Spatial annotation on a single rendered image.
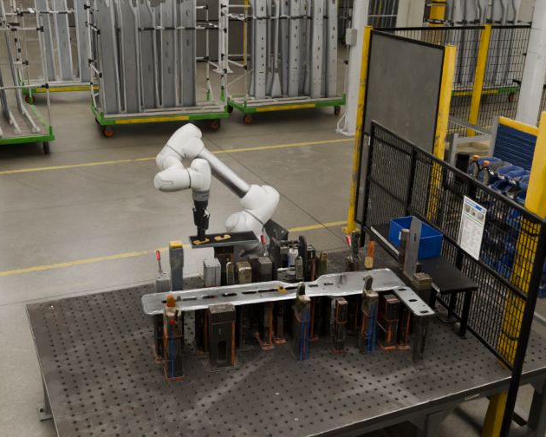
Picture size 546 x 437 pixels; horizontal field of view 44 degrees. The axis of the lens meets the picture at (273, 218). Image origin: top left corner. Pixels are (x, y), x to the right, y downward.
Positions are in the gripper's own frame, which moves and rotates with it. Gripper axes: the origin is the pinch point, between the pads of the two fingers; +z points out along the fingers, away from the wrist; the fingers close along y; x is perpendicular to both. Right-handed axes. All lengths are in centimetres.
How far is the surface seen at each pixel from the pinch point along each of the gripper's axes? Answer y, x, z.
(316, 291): 58, 31, 20
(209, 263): 15.5, -6.1, 9.3
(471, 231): 96, 106, -7
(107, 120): -583, 253, 92
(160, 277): 6.2, -29.7, 14.2
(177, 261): -3.6, -13.2, 13.5
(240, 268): 25.0, 7.0, 12.5
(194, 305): 31.1, -26.5, 20.3
